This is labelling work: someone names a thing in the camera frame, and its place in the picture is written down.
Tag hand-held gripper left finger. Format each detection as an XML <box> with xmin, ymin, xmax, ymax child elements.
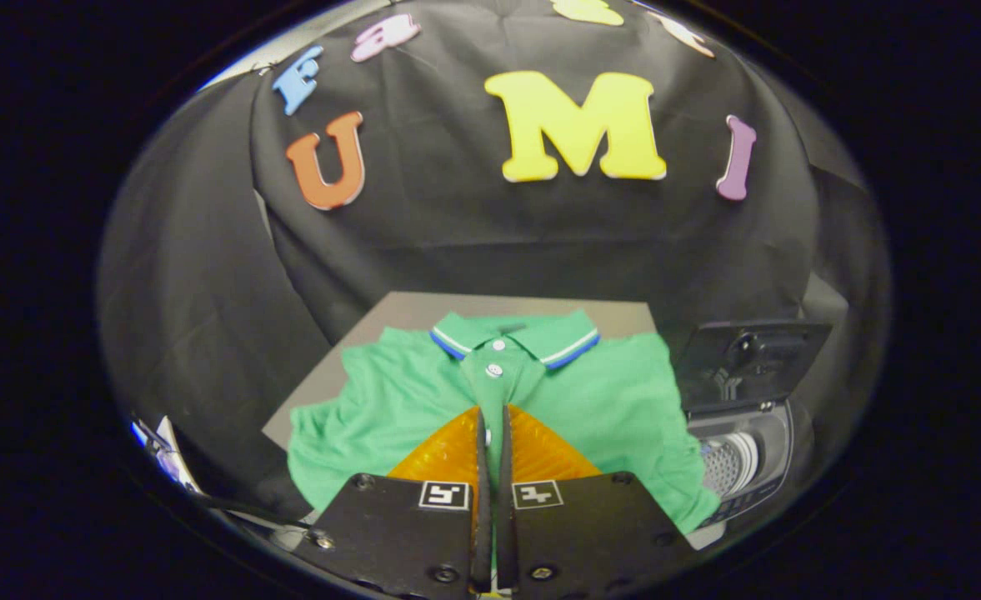
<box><xmin>290</xmin><ymin>404</ymin><xmax>495</xmax><ymax>598</ymax></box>

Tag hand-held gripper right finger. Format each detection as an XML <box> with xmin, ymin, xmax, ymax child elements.
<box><xmin>495</xmin><ymin>404</ymin><xmax>700</xmax><ymax>598</ymax></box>

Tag green polo shirt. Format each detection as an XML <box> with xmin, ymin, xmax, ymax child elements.
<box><xmin>288</xmin><ymin>310</ymin><xmax>721</xmax><ymax>534</ymax></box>

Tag grey white cabinet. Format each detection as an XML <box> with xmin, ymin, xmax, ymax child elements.
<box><xmin>261</xmin><ymin>291</ymin><xmax>658</xmax><ymax>452</ymax></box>

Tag dark washing machine lid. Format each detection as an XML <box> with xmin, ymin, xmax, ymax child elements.
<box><xmin>675</xmin><ymin>319</ymin><xmax>833</xmax><ymax>418</ymax></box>

